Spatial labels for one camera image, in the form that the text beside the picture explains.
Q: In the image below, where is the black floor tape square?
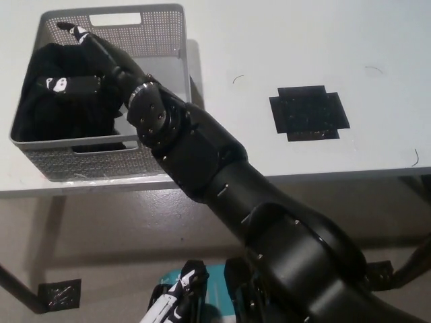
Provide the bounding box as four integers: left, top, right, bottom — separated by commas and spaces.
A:
365, 260, 394, 292
37, 278, 82, 310

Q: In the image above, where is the black t-shirt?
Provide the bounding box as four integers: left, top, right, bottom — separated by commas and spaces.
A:
15, 42, 135, 154

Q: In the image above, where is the grey perforated plastic basket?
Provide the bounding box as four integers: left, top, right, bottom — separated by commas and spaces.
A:
8, 3, 195, 182

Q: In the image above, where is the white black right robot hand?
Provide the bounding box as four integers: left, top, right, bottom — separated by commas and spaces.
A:
36, 22, 155, 108

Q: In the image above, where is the black tape patch on table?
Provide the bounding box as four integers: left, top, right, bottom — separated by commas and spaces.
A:
268, 85, 350, 142

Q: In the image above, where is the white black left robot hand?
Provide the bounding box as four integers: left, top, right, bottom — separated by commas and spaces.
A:
139, 260, 207, 323

